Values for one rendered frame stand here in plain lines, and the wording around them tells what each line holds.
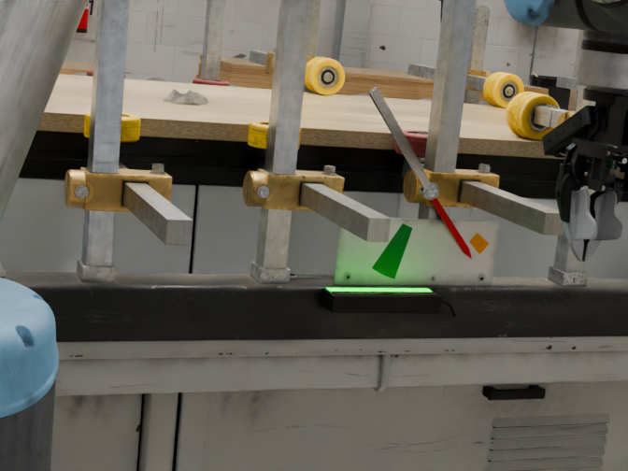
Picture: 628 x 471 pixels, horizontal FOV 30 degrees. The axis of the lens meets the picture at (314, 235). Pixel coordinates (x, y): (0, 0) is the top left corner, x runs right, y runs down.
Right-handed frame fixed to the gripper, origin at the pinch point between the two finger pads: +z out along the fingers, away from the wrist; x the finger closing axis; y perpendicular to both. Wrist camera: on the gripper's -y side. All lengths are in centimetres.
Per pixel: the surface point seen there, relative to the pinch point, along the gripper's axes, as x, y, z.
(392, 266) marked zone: -11.0, -30.0, 9.8
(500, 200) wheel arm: -1.5, -18.2, -2.7
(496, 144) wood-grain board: 16, -52, -7
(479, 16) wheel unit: 58, -140, -28
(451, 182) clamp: -3.0, -30.0, -3.0
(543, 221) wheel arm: -1.5, -6.7, -2.1
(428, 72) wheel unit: 53, -155, -12
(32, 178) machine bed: -60, -53, 3
